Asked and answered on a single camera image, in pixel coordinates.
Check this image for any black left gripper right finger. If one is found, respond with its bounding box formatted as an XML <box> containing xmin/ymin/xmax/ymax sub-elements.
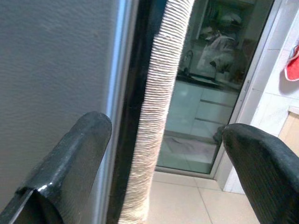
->
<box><xmin>221</xmin><ymin>123</ymin><xmax>299</xmax><ymax>224</ymax></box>

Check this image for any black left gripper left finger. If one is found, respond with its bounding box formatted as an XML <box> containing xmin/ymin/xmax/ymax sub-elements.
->
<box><xmin>0</xmin><ymin>111</ymin><xmax>113</xmax><ymax>224</ymax></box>

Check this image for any beige kitchen cabinet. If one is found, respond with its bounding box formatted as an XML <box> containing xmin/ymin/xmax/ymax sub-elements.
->
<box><xmin>278</xmin><ymin>105</ymin><xmax>299</xmax><ymax>147</ymax></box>

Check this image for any glass sliding door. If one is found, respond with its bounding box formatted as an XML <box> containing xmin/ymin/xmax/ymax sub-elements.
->
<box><xmin>155</xmin><ymin>0</ymin><xmax>288</xmax><ymax>187</ymax></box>

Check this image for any red towel white trim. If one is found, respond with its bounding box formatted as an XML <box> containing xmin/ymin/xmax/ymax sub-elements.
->
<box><xmin>279</xmin><ymin>38</ymin><xmax>299</xmax><ymax>94</ymax></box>

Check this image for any beige ribbed hanging cloth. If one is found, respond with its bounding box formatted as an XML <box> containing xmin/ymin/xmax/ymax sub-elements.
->
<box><xmin>118</xmin><ymin>0</ymin><xmax>196</xmax><ymax>224</ymax></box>

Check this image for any silver sliding door handle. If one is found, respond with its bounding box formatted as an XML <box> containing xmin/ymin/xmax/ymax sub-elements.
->
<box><xmin>242</xmin><ymin>79</ymin><xmax>251</xmax><ymax>95</ymax></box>

